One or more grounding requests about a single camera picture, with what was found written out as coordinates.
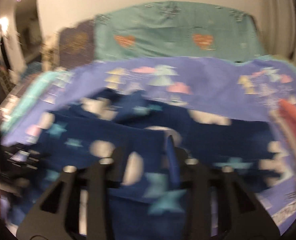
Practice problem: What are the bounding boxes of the navy fleece star garment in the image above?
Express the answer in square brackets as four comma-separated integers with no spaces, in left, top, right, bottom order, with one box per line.
[4,88,287,239]

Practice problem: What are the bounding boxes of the purple printed blanket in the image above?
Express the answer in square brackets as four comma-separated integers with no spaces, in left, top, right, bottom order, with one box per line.
[3,56,296,237]

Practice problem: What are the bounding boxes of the dark purple tree-print pillow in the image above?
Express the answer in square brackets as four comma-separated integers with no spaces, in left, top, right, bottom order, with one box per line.
[59,20,95,69]

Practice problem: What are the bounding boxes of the turquoise quilt edge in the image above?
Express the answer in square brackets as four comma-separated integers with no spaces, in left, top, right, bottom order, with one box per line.
[1,70,73,133]

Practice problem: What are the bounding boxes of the green heart-print sheet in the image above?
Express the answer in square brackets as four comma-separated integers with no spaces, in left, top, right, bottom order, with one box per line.
[94,1,265,62]

